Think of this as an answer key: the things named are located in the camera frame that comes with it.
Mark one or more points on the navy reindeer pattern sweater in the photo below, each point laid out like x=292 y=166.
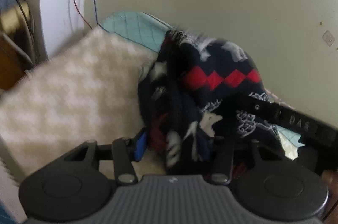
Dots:
x=188 y=97

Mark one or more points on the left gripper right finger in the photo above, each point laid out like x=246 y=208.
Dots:
x=273 y=187

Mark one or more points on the pink wall sticker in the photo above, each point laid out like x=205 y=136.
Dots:
x=328 y=38

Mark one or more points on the teal quilted mattress pad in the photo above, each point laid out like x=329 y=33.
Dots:
x=137 y=27

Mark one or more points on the beige zigzag patterned bedsheet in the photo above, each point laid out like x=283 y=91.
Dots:
x=87 y=92

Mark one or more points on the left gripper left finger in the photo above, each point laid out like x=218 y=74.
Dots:
x=81 y=182

